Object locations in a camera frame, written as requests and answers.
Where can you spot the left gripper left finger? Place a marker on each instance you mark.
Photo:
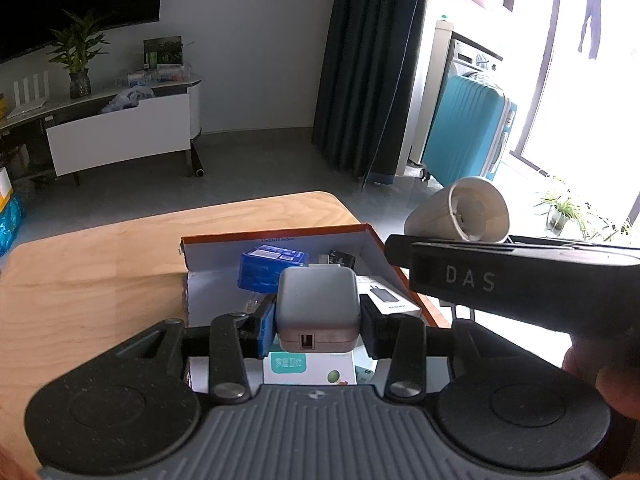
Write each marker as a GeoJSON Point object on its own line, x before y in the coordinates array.
{"type": "Point", "coordinates": [265, 331]}

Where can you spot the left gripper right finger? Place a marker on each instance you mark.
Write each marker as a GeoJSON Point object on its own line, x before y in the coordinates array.
{"type": "Point", "coordinates": [377, 330]}

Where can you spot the white charger product box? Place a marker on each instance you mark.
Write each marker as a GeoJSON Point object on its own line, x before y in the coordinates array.
{"type": "Point", "coordinates": [387, 299]}

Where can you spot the blue packaged pack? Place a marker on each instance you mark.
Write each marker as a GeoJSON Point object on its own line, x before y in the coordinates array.
{"type": "Point", "coordinates": [260, 268]}

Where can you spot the white usb charger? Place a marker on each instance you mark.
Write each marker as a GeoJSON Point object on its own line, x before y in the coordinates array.
{"type": "Point", "coordinates": [318, 309]}

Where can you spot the adhesive bandage box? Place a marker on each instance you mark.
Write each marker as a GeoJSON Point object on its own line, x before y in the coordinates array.
{"type": "Point", "coordinates": [281, 367]}

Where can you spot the white socket adapter plug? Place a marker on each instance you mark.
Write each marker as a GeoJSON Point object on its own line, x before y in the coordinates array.
{"type": "Point", "coordinates": [470, 210]}

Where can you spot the right hand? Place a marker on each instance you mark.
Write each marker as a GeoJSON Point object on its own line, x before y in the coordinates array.
{"type": "Point", "coordinates": [611, 365]}

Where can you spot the orange white cardboard box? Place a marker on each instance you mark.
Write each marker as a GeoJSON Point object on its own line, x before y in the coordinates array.
{"type": "Point", "coordinates": [212, 287]}

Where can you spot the black power adapter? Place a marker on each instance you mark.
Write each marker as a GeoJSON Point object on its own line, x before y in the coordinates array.
{"type": "Point", "coordinates": [340, 258]}

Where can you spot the spider plant by window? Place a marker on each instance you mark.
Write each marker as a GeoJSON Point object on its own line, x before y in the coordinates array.
{"type": "Point", "coordinates": [573, 214]}

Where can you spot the teal suitcase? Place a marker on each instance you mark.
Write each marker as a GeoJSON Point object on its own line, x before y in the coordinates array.
{"type": "Point", "coordinates": [473, 133]}

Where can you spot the white tv console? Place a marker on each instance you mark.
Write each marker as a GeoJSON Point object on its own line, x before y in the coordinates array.
{"type": "Point", "coordinates": [81, 137]}

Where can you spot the dark curtain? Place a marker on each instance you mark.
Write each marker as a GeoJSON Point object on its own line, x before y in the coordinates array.
{"type": "Point", "coordinates": [366, 85]}

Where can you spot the blue plastic bag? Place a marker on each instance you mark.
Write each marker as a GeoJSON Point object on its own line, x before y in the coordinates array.
{"type": "Point", "coordinates": [11, 220]}

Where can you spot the washing machine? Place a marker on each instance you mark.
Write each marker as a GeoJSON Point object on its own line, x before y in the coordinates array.
{"type": "Point", "coordinates": [448, 54]}

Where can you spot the white yellow carton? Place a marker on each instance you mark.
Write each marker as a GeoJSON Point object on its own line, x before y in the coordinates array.
{"type": "Point", "coordinates": [6, 190]}

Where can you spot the white wifi router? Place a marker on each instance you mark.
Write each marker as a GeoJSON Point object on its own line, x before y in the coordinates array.
{"type": "Point", "coordinates": [30, 94]}

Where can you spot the potted plant in vase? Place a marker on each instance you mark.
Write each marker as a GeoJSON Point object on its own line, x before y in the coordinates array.
{"type": "Point", "coordinates": [74, 44]}

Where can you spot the dark photo frame box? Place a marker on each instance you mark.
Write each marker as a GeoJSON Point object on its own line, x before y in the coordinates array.
{"type": "Point", "coordinates": [162, 51]}

